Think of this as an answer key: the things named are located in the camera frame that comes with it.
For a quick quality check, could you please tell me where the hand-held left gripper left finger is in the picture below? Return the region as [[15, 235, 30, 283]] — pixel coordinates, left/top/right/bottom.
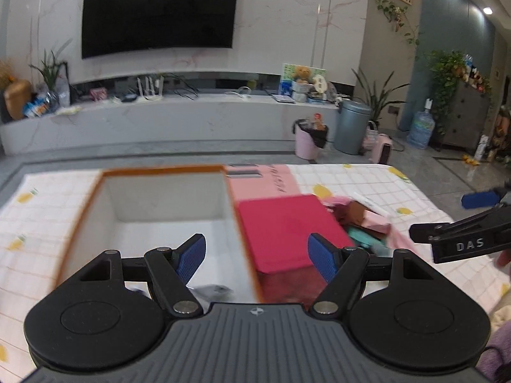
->
[[60, 233, 207, 318]]

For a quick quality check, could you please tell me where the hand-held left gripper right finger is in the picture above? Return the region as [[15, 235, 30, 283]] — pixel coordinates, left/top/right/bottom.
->
[[307, 232, 452, 318]]

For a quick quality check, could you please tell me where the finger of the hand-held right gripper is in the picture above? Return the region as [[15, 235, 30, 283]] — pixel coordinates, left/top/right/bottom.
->
[[409, 207, 511, 244], [462, 185, 511, 210]]

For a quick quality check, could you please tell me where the pink tassel sachet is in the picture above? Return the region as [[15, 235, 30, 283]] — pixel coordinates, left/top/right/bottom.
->
[[359, 209, 424, 257]]

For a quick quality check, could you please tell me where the orange cardboard box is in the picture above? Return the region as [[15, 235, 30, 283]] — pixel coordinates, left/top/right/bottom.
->
[[52, 165, 267, 304]]

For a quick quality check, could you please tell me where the red transparent box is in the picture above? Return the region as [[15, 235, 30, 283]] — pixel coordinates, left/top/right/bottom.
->
[[236, 193, 357, 312]]

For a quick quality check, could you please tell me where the maroon cloth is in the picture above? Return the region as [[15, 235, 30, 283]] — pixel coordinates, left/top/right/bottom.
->
[[333, 199, 377, 233]]

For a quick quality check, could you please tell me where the grey drawer cabinet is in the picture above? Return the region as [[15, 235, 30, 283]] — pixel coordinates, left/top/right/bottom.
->
[[441, 80, 492, 152]]

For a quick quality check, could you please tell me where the pink flat box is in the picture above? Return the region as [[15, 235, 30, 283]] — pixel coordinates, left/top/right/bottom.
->
[[225, 163, 320, 209]]

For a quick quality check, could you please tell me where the blue water jug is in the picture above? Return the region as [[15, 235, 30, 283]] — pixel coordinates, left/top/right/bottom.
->
[[407, 98, 436, 150]]

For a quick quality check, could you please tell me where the pink heater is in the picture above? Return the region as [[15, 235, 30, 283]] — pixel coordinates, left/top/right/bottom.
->
[[371, 133, 394, 164]]

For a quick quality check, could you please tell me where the pink bin black liner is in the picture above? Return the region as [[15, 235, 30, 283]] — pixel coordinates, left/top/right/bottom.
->
[[293, 114, 330, 159]]

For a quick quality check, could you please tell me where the woven basket bag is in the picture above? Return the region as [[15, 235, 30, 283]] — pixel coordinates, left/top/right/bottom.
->
[[362, 122, 380, 152]]

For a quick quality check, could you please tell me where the purple fluffy garment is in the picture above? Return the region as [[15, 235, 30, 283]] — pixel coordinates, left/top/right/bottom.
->
[[473, 325, 511, 383]]

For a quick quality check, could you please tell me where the row of plush toys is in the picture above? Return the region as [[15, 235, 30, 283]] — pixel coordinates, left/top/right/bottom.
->
[[455, 54, 494, 95]]

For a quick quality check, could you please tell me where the bushy green plant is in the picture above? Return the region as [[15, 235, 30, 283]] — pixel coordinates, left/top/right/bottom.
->
[[425, 50, 472, 136]]

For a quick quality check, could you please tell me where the grey trash can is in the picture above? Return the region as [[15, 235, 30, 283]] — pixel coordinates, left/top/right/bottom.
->
[[333, 101, 373, 155]]

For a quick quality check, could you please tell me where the white marble console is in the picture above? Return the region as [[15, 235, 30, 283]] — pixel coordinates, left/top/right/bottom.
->
[[0, 93, 340, 156]]

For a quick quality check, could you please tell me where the tall leaf floor plant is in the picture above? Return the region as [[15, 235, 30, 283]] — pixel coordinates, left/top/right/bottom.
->
[[351, 68, 412, 132]]

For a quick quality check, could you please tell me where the white router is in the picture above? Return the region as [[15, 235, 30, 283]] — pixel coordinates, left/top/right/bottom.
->
[[137, 75, 164, 101]]

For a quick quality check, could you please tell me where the green poster card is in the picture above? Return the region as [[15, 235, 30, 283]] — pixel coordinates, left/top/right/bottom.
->
[[281, 63, 327, 96]]

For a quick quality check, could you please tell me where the hanging vine plant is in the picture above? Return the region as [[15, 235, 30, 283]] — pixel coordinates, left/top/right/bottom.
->
[[375, 0, 422, 60]]

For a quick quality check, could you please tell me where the clear plastic bottle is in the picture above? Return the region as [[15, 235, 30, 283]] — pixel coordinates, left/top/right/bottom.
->
[[56, 78, 72, 107]]

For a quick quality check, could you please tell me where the blue snack packet pile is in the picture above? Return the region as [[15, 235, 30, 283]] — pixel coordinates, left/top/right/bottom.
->
[[23, 96, 52, 117]]

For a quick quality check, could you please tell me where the green leafy potted plant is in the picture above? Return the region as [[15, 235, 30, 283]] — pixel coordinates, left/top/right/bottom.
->
[[30, 40, 73, 104]]

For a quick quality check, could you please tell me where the gold vase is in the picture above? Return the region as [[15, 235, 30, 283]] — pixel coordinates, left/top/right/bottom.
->
[[4, 80, 33, 120]]

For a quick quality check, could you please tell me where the dried flower bunch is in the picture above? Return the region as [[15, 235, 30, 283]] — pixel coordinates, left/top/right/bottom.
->
[[0, 60, 17, 88]]

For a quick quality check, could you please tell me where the black wall television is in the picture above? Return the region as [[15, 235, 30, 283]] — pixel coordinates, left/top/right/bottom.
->
[[81, 0, 241, 60]]

